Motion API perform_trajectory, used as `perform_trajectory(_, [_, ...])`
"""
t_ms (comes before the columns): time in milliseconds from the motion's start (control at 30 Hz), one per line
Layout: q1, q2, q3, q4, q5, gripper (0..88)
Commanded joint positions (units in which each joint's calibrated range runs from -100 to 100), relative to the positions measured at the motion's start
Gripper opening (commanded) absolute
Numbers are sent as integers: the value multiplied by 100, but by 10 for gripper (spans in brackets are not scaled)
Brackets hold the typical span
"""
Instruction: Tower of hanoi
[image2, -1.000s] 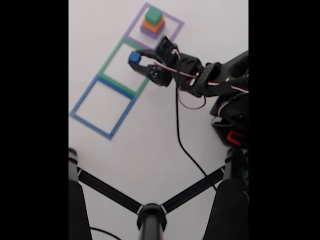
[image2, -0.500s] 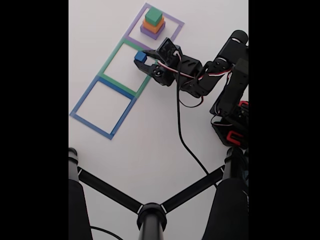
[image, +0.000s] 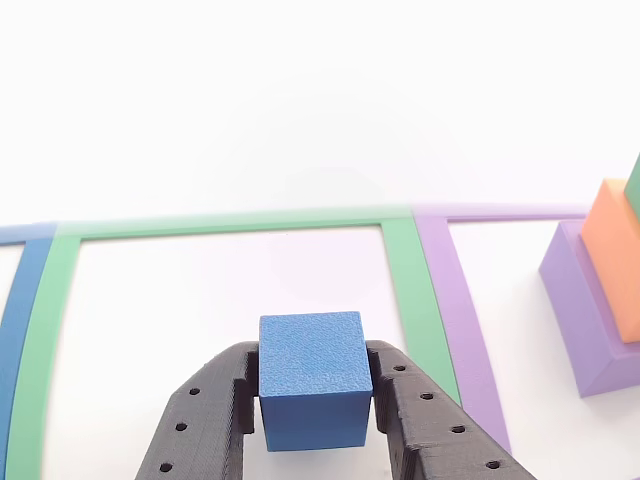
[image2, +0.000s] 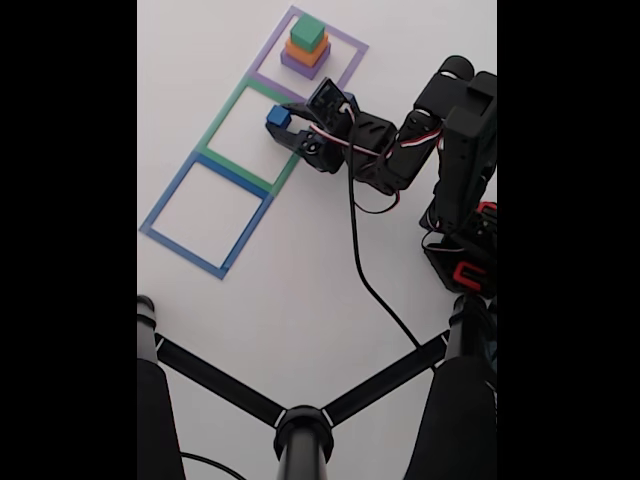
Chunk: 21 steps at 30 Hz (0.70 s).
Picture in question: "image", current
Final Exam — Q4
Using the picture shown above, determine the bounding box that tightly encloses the large purple block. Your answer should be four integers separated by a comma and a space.
538, 219, 640, 400

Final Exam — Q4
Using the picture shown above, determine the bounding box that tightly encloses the purple tape square frame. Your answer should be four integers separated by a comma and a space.
412, 202, 640, 480

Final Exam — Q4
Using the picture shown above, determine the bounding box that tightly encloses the green block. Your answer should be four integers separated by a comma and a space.
624, 152, 640, 214

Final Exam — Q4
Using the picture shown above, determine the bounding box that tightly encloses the small blue cube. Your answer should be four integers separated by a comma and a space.
258, 310, 374, 453

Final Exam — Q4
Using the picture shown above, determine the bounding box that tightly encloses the green tape square frame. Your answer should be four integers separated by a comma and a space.
7, 207, 464, 480

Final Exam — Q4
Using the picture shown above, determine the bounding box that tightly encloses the orange block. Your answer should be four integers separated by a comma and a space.
579, 178, 640, 345

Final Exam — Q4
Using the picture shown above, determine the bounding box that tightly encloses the blue tape square frame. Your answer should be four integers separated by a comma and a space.
0, 222, 59, 480

